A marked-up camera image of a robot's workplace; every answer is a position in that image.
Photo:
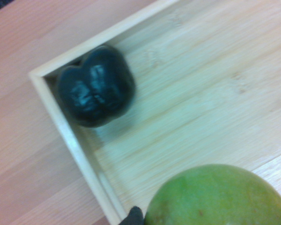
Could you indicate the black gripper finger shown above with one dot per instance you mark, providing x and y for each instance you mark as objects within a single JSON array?
[{"x": 134, "y": 216}]

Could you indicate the green apple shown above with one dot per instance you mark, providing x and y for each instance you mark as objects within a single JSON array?
[{"x": 220, "y": 199}]

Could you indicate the wooden tray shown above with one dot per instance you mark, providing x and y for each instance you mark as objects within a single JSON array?
[{"x": 189, "y": 93}]

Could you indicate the dark black plum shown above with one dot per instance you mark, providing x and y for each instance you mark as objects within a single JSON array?
[{"x": 96, "y": 89}]

